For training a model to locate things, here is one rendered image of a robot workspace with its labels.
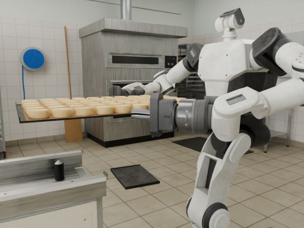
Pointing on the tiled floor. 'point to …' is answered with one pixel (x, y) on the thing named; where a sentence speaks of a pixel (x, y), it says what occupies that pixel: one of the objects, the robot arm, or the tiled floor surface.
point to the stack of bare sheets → (134, 176)
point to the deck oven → (125, 71)
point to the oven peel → (72, 133)
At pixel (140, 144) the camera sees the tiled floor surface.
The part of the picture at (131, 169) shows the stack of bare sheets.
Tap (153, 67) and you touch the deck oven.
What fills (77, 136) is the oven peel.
